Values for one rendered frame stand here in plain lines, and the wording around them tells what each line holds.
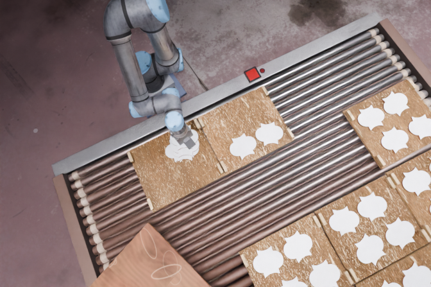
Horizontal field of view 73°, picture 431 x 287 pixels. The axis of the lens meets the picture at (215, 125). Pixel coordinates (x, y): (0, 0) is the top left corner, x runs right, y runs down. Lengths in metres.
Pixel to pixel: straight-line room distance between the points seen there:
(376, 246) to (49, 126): 2.63
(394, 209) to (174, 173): 1.10
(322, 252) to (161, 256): 0.75
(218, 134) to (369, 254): 0.92
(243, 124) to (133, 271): 0.87
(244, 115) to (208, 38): 1.47
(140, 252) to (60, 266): 1.41
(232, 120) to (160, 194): 0.54
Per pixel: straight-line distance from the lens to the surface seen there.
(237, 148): 1.52
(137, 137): 1.65
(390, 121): 1.79
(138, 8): 1.12
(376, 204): 1.66
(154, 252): 1.45
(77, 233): 1.66
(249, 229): 1.52
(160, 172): 1.55
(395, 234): 1.69
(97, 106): 2.86
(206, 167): 1.52
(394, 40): 2.00
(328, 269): 1.58
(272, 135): 1.56
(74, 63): 3.15
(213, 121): 1.57
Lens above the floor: 2.44
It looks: 73 degrees down
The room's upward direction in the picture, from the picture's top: 9 degrees counter-clockwise
